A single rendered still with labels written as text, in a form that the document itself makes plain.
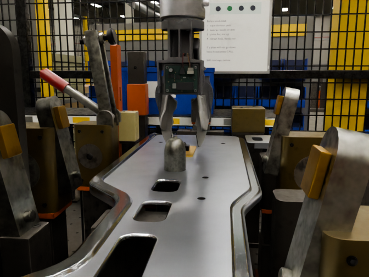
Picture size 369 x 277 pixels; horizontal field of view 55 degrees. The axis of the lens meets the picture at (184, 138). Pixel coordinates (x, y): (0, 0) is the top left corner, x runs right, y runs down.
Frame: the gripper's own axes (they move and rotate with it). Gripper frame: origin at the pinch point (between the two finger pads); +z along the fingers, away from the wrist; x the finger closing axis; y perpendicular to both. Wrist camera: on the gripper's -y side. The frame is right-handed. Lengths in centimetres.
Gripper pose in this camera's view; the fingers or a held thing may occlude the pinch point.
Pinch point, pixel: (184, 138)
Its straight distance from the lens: 64.3
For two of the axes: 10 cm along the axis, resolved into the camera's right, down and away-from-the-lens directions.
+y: -1.1, 1.9, -9.8
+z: 0.0, 9.8, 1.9
